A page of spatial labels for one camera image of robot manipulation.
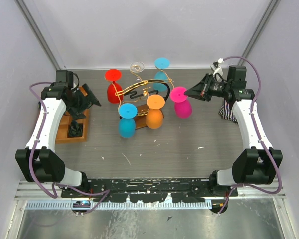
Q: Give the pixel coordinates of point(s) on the aluminium frame rail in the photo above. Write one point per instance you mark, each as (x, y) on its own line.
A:
(67, 199)

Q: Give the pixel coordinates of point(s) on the magenta wine glass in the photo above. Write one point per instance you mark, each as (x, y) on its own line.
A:
(182, 105)

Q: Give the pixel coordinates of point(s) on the red wine glass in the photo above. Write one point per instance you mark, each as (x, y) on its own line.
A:
(112, 76)

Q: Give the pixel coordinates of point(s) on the striped cloth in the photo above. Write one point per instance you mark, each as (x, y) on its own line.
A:
(226, 113)

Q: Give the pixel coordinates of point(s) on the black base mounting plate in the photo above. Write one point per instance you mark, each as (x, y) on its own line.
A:
(150, 190)

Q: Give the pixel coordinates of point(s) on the wooden compartment tray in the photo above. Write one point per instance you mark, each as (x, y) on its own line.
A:
(62, 138)

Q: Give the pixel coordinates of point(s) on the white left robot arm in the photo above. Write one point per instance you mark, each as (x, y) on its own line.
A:
(38, 161)

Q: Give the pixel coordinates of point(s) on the gold wire wine glass rack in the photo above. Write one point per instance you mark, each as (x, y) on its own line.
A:
(139, 91)

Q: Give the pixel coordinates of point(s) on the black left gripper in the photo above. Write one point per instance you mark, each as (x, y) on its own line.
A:
(77, 112)

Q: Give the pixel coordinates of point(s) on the light blue wine glass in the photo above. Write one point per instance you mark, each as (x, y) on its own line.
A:
(161, 63)

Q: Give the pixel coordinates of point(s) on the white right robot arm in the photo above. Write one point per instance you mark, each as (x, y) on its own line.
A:
(259, 162)

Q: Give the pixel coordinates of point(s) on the black coiled item in tray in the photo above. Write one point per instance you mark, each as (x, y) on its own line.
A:
(75, 130)

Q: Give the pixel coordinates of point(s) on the orange wine glass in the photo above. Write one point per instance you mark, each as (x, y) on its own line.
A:
(154, 117)

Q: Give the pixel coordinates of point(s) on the clear wine glass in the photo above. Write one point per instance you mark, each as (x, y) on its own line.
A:
(136, 68)

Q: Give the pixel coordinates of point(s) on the blue wine glass front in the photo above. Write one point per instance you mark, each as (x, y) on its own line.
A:
(127, 125)

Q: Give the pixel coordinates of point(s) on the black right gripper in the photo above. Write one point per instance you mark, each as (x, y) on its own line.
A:
(201, 90)

